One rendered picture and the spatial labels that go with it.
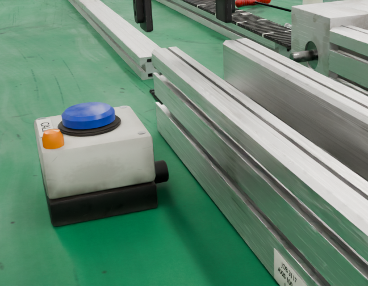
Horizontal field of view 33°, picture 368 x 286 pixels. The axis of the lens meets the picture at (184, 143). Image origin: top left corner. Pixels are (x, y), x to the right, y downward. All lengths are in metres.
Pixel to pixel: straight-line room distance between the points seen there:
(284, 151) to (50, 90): 0.51
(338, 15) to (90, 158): 0.34
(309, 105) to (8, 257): 0.24
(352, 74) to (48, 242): 0.34
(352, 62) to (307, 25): 0.10
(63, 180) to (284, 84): 0.19
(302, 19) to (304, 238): 0.42
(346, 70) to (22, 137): 0.33
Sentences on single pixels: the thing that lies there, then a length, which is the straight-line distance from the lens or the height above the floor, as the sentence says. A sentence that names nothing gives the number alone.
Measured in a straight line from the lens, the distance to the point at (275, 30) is 0.91.
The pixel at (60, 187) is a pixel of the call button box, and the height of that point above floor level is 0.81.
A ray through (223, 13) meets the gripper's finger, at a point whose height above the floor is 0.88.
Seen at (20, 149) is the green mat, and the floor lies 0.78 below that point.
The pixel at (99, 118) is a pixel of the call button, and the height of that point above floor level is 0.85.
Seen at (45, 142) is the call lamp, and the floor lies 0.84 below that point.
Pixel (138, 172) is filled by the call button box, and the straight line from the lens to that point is 0.45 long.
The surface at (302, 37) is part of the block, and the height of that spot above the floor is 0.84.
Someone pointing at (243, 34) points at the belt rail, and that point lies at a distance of 0.96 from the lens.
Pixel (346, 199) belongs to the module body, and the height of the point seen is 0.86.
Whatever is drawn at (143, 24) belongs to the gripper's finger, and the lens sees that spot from 0.64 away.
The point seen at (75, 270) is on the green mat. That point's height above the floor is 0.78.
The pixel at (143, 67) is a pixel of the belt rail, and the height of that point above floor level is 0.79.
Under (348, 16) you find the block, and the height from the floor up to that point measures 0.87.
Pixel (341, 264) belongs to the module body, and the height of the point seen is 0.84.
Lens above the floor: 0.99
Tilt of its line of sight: 21 degrees down
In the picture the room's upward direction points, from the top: 3 degrees counter-clockwise
